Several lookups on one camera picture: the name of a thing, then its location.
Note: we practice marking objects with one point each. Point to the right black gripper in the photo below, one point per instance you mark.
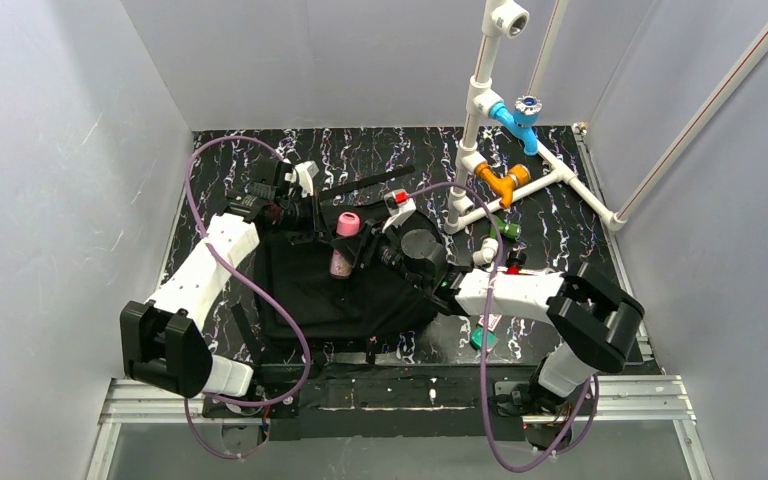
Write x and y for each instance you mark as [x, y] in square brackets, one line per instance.
[363, 240]

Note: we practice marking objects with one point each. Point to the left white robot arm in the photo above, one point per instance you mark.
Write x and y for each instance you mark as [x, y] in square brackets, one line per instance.
[161, 337]

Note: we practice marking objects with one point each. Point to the white PVC pipe frame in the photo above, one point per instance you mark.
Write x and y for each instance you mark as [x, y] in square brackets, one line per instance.
[507, 19]

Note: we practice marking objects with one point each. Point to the silver open-end wrench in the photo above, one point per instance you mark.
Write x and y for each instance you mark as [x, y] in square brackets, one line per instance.
[515, 270]

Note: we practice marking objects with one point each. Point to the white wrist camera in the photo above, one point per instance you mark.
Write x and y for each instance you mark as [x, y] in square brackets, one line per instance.
[302, 175]
[400, 206]

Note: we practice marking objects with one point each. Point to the green white pipe fitting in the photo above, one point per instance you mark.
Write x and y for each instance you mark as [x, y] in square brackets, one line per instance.
[499, 231]

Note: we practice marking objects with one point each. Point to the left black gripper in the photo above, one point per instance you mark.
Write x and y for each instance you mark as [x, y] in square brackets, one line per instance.
[317, 208]

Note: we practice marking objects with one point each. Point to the teal eraser block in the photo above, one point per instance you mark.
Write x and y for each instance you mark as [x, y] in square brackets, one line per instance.
[483, 338]

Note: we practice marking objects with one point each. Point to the pink pencil case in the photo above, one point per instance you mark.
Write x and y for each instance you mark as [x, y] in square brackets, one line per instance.
[342, 260]

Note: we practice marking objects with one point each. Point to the orange plastic pipe fitting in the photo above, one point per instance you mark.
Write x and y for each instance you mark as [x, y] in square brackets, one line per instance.
[504, 186]

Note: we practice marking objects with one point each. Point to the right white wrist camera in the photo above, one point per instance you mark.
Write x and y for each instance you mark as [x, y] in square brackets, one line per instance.
[400, 206]

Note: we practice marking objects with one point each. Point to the blue plastic faucet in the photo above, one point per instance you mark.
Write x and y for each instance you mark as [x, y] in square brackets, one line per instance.
[519, 120]

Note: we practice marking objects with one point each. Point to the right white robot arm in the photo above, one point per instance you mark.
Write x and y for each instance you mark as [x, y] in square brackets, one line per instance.
[596, 320]

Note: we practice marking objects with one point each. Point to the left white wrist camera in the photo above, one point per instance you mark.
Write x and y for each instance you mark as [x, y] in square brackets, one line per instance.
[302, 175]

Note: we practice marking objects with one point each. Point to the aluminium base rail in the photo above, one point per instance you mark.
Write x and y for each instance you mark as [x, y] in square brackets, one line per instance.
[395, 422]

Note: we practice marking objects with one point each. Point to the black student backpack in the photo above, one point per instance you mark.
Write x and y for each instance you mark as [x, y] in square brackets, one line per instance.
[370, 306]

